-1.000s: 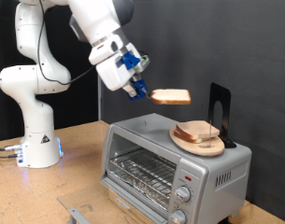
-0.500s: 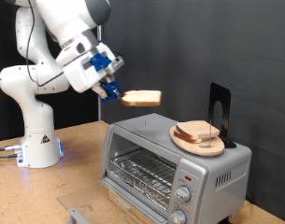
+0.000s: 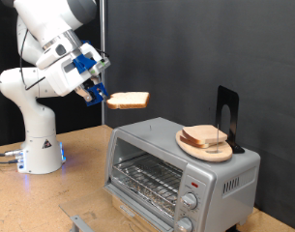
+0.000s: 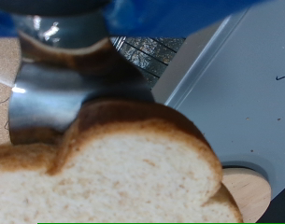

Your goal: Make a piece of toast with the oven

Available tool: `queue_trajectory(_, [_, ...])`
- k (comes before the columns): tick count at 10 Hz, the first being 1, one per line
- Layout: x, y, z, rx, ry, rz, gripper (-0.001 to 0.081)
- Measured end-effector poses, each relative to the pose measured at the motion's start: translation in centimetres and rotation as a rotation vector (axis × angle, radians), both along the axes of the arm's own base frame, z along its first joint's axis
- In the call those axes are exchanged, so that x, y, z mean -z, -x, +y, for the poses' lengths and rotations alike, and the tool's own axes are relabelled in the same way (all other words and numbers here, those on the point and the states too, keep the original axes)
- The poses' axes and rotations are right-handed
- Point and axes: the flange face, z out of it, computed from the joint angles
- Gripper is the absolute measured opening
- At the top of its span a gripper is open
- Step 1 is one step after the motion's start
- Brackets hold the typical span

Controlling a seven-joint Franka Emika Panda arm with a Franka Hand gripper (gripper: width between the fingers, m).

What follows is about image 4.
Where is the silver toaster oven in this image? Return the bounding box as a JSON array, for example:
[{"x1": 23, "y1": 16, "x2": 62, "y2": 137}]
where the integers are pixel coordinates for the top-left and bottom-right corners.
[{"x1": 108, "y1": 0, "x2": 285, "y2": 200}]

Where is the black metal bookend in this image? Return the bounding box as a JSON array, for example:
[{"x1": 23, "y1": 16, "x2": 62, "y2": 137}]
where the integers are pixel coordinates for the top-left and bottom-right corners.
[{"x1": 257, "y1": 181, "x2": 285, "y2": 224}]

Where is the metal oven rack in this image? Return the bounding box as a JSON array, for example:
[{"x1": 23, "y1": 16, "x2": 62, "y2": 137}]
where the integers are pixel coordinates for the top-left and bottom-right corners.
[{"x1": 109, "y1": 36, "x2": 187, "y2": 90}]

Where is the white bread slice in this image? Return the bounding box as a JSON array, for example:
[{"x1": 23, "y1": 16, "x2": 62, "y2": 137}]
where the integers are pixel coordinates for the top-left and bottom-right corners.
[
  {"x1": 201, "y1": 183, "x2": 244, "y2": 224},
  {"x1": 0, "y1": 99, "x2": 224, "y2": 224}
]

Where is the metal spatula with blue block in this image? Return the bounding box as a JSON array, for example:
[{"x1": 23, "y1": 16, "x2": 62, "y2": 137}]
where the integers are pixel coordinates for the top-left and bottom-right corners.
[{"x1": 0, "y1": 0, "x2": 264, "y2": 146}]

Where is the round wooden board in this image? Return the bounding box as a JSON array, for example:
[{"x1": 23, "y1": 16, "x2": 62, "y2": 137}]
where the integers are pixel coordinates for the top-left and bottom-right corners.
[{"x1": 221, "y1": 167, "x2": 272, "y2": 223}]

